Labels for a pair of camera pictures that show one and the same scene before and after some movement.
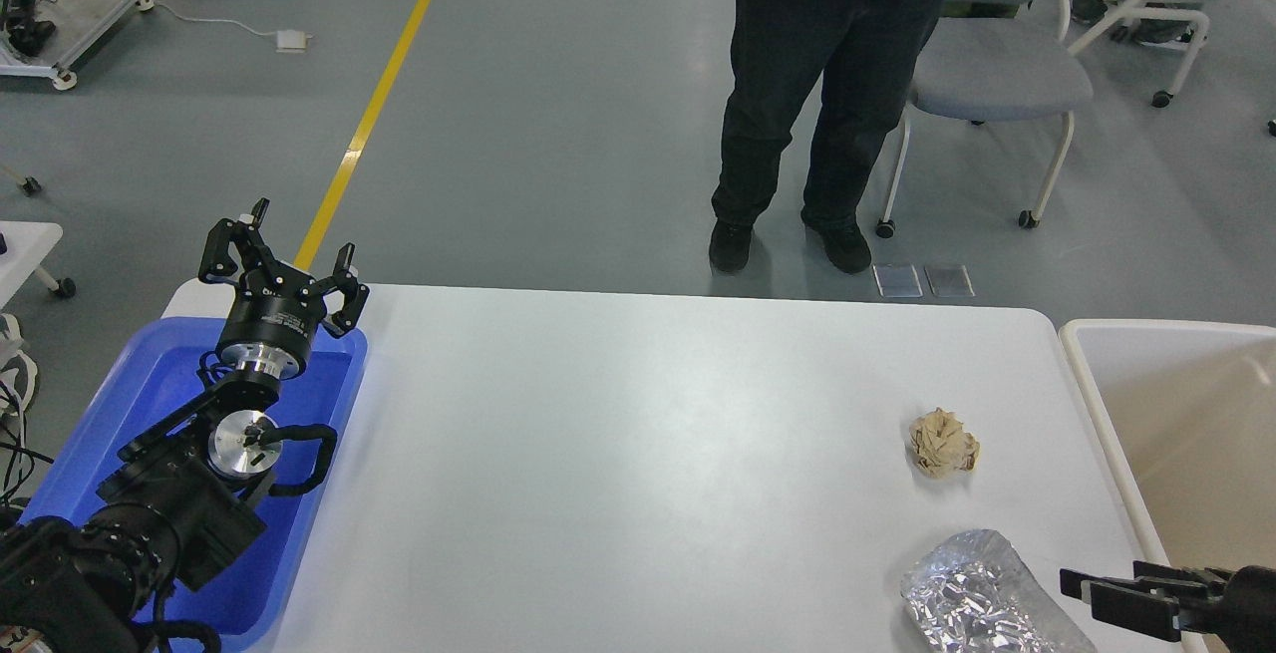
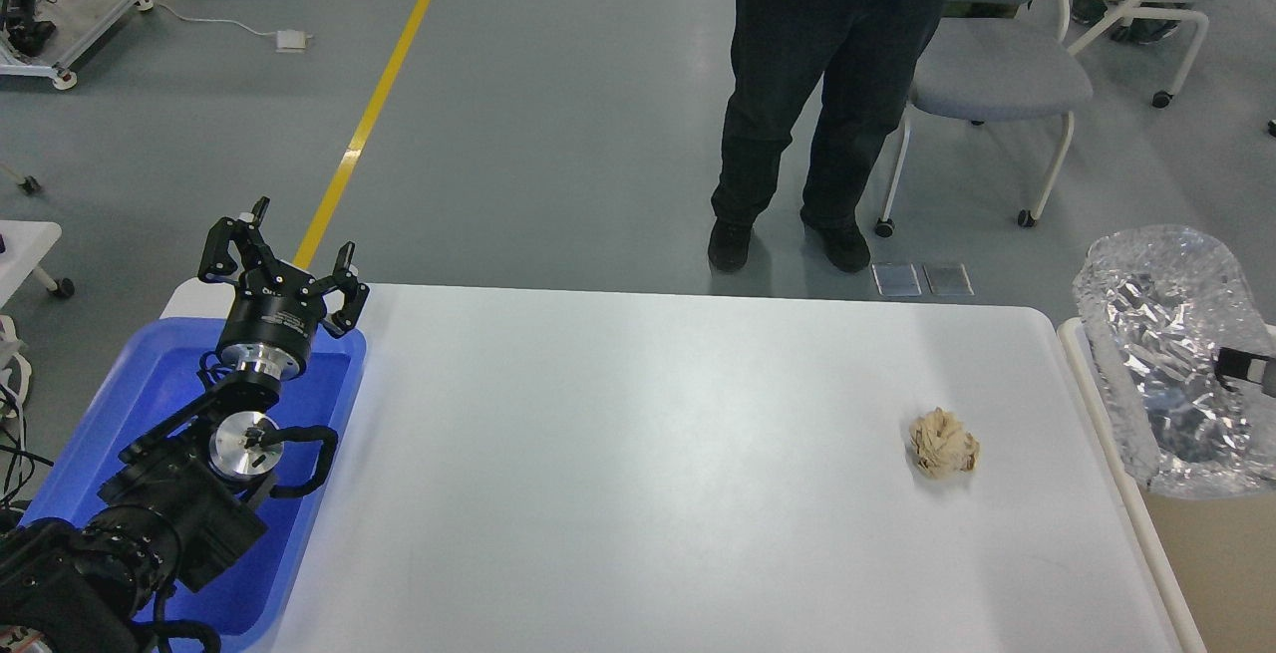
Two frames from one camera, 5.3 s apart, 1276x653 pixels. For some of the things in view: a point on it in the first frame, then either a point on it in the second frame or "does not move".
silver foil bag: [971, 593] to [1158, 303]
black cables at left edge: [21, 459] does not move
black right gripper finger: [1145, 604] to [1230, 366]
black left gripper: [268, 326] does not move
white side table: [28, 243] does not move
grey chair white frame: [1000, 51] does not move
